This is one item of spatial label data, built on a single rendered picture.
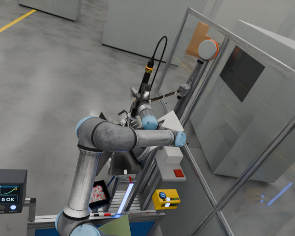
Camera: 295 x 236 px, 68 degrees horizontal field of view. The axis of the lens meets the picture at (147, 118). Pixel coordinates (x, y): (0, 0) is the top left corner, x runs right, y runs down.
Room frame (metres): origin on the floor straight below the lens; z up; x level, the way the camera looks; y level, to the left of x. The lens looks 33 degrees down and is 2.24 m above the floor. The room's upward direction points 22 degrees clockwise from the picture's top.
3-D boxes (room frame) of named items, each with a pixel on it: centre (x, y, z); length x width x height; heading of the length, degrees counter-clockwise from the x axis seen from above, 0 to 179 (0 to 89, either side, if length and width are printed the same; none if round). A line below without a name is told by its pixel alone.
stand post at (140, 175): (1.47, -0.14, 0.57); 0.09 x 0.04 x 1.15; 26
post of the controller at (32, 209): (0.65, 0.41, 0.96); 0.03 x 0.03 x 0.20; 26
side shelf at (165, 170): (1.55, -0.35, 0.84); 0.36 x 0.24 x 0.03; 26
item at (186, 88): (1.75, -0.21, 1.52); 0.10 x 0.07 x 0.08; 151
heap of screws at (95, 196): (0.95, 0.17, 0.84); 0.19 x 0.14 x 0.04; 130
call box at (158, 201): (1.01, -0.33, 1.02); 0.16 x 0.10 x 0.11; 116
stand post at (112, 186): (1.37, 0.06, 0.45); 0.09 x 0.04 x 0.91; 26
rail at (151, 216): (0.84, 0.03, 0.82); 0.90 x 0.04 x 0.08; 116
